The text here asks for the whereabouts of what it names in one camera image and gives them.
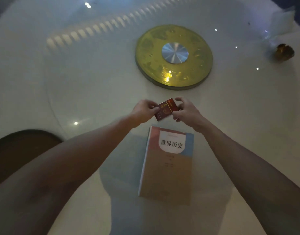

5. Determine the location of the small red box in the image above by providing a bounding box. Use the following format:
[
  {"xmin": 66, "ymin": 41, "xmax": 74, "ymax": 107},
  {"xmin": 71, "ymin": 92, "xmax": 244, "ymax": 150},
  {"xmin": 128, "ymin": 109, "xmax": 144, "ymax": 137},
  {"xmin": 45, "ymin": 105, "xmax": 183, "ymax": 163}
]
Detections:
[{"xmin": 154, "ymin": 98, "xmax": 179, "ymax": 121}]

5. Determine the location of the person's right hand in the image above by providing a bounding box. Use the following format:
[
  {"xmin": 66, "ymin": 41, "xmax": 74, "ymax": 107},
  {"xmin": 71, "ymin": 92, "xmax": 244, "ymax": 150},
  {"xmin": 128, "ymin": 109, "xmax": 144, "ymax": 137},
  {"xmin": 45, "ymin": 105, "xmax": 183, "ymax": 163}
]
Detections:
[{"xmin": 172, "ymin": 97, "xmax": 207, "ymax": 133}]

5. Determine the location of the small amber glass cup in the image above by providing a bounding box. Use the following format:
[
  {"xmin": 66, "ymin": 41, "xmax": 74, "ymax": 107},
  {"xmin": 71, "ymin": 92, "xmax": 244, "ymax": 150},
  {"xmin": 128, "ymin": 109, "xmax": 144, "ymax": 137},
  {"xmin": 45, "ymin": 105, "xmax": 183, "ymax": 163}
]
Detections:
[{"xmin": 274, "ymin": 43, "xmax": 295, "ymax": 62}]

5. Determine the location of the gold round turntable base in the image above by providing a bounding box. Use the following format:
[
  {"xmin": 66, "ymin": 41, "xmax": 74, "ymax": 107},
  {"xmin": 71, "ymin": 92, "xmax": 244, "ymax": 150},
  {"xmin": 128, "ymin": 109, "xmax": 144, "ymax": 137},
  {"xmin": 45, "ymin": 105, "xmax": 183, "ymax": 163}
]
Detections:
[{"xmin": 135, "ymin": 24, "xmax": 213, "ymax": 90}]

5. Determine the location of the orange and blue book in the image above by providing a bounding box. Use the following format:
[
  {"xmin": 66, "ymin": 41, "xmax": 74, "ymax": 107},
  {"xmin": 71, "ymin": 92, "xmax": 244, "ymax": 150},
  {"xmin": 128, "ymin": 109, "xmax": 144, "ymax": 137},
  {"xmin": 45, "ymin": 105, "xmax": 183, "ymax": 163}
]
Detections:
[{"xmin": 137, "ymin": 126, "xmax": 194, "ymax": 206}]

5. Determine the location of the clear glass turntable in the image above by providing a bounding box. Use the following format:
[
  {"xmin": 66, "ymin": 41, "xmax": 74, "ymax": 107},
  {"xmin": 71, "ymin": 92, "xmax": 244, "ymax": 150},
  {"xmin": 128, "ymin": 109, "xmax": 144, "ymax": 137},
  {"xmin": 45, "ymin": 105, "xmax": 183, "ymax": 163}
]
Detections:
[{"xmin": 43, "ymin": 0, "xmax": 300, "ymax": 154}]

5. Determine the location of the person's right forearm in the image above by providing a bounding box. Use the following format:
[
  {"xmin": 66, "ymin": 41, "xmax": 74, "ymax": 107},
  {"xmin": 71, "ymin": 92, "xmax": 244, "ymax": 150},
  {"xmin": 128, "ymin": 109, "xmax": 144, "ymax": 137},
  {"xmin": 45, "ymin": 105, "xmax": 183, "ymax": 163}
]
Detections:
[{"xmin": 193, "ymin": 117, "xmax": 300, "ymax": 235}]

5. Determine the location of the person's left forearm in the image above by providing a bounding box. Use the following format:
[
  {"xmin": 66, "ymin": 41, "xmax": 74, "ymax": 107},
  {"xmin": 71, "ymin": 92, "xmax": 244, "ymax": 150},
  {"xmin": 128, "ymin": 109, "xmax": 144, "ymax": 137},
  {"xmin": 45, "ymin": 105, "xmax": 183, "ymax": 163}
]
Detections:
[{"xmin": 0, "ymin": 114, "xmax": 141, "ymax": 235}]

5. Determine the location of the person's left hand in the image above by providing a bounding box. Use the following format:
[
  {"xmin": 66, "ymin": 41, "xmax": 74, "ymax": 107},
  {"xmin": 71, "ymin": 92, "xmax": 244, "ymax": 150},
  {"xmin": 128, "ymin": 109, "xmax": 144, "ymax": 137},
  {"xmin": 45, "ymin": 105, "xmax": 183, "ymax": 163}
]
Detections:
[{"xmin": 131, "ymin": 99, "xmax": 160, "ymax": 124}]

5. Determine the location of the dark brown chair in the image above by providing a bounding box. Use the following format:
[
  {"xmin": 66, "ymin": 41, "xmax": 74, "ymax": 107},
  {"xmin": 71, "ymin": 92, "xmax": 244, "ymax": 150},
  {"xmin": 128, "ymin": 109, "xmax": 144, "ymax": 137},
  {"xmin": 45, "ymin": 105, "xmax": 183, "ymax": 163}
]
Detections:
[{"xmin": 0, "ymin": 130, "xmax": 64, "ymax": 190}]

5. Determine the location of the clear acrylic sign stand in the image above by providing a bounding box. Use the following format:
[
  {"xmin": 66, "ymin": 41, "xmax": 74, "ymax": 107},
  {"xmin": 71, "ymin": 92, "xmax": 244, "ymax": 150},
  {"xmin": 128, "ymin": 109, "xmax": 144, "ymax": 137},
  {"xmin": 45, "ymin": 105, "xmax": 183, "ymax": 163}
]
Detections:
[{"xmin": 263, "ymin": 6, "xmax": 296, "ymax": 41}]

